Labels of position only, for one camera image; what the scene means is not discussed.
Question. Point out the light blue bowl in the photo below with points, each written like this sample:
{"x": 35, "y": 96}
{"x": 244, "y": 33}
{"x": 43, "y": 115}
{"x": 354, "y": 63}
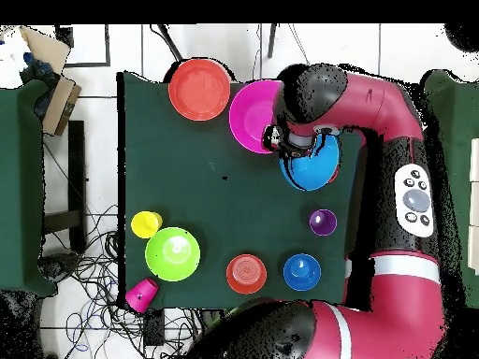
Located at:
{"x": 314, "y": 172}

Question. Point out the large pink bowl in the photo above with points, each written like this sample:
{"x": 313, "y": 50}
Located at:
{"x": 250, "y": 116}

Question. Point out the green bowl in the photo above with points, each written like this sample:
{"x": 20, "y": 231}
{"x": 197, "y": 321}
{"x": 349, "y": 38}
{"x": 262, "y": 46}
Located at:
{"x": 172, "y": 254}

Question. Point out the small dark blue bowl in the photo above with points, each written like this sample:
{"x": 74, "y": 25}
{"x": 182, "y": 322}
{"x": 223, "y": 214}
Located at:
{"x": 302, "y": 272}

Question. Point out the large shallow orange bowl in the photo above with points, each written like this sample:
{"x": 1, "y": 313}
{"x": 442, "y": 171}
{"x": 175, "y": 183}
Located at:
{"x": 198, "y": 89}

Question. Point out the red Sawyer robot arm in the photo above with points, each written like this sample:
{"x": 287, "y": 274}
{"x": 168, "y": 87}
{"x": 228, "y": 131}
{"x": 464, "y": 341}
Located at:
{"x": 404, "y": 318}

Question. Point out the dark green table cloth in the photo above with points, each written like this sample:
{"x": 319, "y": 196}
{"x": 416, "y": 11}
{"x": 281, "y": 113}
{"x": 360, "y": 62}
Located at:
{"x": 179, "y": 168}

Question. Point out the small orange bowl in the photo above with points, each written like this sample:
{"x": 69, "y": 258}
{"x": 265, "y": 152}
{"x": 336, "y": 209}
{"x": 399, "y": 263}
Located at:
{"x": 247, "y": 273}

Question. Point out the purple cup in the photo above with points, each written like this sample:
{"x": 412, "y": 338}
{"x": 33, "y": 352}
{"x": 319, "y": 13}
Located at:
{"x": 323, "y": 222}

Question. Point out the yellow cup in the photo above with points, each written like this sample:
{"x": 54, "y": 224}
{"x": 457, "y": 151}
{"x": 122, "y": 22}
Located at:
{"x": 145, "y": 224}

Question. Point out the pink cup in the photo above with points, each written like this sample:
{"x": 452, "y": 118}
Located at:
{"x": 142, "y": 293}

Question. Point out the brown cardboard box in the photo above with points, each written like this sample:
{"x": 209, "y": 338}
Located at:
{"x": 61, "y": 104}

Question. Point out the green cloth covered table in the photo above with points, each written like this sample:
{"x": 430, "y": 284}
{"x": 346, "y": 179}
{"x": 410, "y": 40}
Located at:
{"x": 460, "y": 157}
{"x": 18, "y": 187}

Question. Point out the white boxes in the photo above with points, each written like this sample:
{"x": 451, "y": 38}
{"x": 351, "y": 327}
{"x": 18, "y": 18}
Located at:
{"x": 475, "y": 205}

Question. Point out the beige board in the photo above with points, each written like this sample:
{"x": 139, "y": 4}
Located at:
{"x": 46, "y": 46}

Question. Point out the black stool frame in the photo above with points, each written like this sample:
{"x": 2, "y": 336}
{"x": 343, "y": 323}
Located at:
{"x": 76, "y": 168}

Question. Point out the black camera tripod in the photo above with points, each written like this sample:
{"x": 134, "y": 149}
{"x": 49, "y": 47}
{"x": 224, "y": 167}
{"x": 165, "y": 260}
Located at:
{"x": 170, "y": 43}

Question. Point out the black pedestal leg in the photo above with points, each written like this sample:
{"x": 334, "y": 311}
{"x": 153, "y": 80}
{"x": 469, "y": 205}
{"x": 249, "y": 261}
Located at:
{"x": 56, "y": 265}

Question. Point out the black floor frame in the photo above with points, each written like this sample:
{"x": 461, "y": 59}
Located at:
{"x": 86, "y": 65}

